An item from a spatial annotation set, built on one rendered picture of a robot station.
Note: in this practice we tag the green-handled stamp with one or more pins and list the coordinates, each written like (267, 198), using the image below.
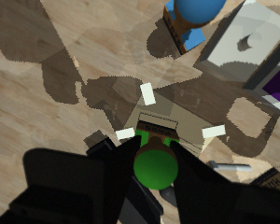
(155, 164)

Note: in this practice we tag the cream inspection card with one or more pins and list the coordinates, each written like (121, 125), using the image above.
(194, 133)

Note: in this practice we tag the white cylinder with black cap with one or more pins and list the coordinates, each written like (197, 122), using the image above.
(168, 195)

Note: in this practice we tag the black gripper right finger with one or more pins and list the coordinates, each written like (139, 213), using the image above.
(203, 196)

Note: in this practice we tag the yellow hold stamp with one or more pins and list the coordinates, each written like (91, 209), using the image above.
(269, 179)

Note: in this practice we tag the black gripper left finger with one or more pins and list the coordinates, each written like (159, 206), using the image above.
(106, 178)

